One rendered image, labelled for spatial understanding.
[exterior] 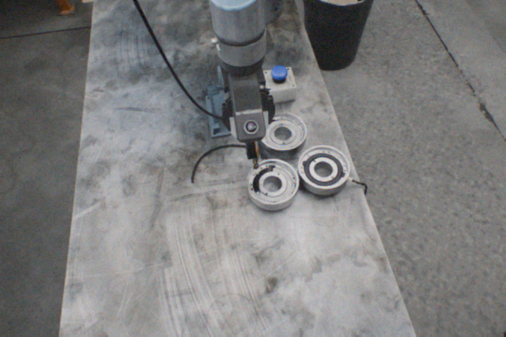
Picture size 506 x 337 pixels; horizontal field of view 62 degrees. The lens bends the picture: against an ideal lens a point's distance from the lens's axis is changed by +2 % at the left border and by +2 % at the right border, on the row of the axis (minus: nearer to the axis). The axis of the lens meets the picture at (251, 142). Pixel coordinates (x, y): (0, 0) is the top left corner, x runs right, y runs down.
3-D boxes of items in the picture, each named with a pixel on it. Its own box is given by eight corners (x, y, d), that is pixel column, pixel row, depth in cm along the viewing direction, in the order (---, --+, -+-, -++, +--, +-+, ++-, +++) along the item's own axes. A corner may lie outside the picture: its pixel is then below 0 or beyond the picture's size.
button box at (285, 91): (296, 100, 102) (297, 86, 98) (267, 104, 102) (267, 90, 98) (289, 76, 107) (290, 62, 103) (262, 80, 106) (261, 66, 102)
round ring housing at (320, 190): (291, 189, 88) (291, 179, 84) (305, 150, 93) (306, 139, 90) (340, 204, 85) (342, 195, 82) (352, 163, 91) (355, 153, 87)
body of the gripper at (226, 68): (261, 79, 78) (260, 27, 68) (271, 114, 73) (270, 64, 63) (220, 86, 77) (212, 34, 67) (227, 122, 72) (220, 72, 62)
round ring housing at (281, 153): (315, 146, 94) (316, 135, 90) (275, 168, 91) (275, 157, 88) (288, 116, 99) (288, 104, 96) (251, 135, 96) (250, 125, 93)
